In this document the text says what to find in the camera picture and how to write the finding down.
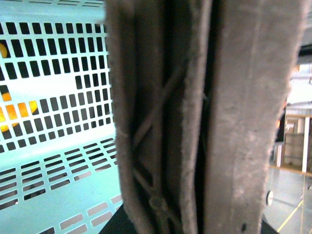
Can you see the wooden shelf rack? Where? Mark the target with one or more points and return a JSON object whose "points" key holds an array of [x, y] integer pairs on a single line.
{"points": [[293, 144]]}

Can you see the light teal plastic basket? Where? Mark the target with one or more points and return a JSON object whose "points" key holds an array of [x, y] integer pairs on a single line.
{"points": [[58, 168]]}

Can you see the brown plastic basket handle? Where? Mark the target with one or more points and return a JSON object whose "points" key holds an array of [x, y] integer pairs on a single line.
{"points": [[197, 88]]}

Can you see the yellow mango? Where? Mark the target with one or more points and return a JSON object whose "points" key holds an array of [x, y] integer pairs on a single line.
{"points": [[12, 113]]}

